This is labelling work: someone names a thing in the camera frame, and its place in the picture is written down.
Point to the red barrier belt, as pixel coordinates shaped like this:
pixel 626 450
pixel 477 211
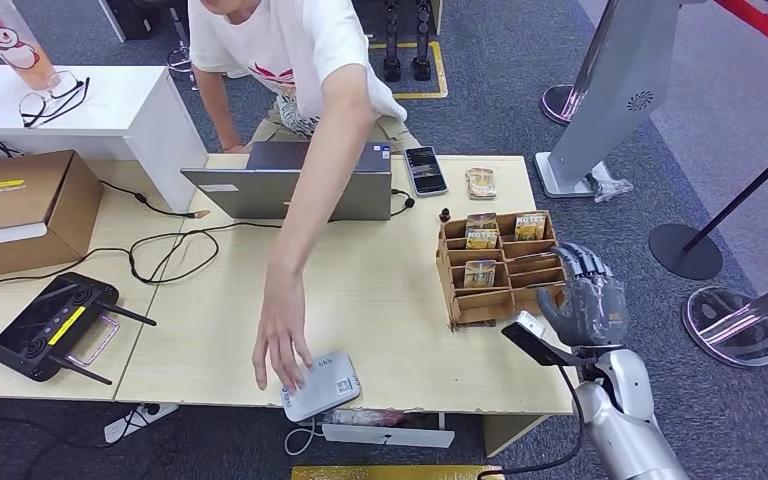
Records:
pixel 762 25

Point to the person's left hand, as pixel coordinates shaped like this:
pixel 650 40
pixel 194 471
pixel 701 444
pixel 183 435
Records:
pixel 281 324

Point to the silver kiosk stand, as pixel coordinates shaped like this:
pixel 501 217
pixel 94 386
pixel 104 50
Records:
pixel 622 79

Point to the person's right hand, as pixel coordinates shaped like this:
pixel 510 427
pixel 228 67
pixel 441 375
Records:
pixel 237 150

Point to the pink snowman drink cup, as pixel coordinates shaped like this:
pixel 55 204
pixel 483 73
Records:
pixel 13 46

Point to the brown cardboard box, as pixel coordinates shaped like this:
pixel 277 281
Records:
pixel 13 192

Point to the grey laptop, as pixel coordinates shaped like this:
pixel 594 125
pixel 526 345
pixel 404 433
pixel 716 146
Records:
pixel 238 192

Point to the shiny yellow floor tape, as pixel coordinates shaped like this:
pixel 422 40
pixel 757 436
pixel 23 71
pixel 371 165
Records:
pixel 390 473

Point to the yellow floor tape square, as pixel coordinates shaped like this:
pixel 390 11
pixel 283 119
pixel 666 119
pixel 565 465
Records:
pixel 442 66

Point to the black controller with antennas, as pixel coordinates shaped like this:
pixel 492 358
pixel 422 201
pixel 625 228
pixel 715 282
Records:
pixel 39 331

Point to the chrome stool base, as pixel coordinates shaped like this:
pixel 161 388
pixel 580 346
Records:
pixel 177 64

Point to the pink wrapped package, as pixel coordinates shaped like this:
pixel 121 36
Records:
pixel 371 418

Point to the long white power strip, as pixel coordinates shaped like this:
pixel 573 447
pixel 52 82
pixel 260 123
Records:
pixel 384 436

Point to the small black knob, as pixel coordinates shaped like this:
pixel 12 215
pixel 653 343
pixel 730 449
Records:
pixel 445 214

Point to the person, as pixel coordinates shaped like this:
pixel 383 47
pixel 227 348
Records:
pixel 291 40

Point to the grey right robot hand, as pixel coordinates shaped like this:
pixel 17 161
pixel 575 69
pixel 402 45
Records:
pixel 596 311

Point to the chrome stanchion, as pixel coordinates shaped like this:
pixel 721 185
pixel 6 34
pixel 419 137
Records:
pixel 556 102
pixel 732 331

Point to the person's left forearm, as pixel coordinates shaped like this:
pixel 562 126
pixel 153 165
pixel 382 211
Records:
pixel 311 199

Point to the stack of hotel cards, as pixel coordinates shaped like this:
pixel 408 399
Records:
pixel 481 184

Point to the person's right forearm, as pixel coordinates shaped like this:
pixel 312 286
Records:
pixel 215 112

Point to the clear plastic wrap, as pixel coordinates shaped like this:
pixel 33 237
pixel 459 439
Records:
pixel 609 189

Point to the wooden desk leg panel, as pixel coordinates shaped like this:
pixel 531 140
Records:
pixel 510 434

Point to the black-framed glasses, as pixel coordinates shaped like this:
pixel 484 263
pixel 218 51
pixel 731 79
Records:
pixel 39 106

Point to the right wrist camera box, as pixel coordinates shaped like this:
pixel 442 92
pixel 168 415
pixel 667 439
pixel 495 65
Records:
pixel 536 344

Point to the black smartphone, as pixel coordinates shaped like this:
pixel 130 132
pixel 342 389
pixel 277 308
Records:
pixel 426 172

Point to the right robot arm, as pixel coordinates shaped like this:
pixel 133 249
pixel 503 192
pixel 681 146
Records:
pixel 622 424

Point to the clear purple-edged sleeve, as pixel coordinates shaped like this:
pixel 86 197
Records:
pixel 96 344

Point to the white cabinet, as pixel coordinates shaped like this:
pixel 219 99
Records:
pixel 126 99

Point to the black stanchion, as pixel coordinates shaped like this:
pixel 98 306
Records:
pixel 685 252

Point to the wooden card organiser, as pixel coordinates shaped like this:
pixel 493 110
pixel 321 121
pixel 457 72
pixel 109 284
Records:
pixel 483 305

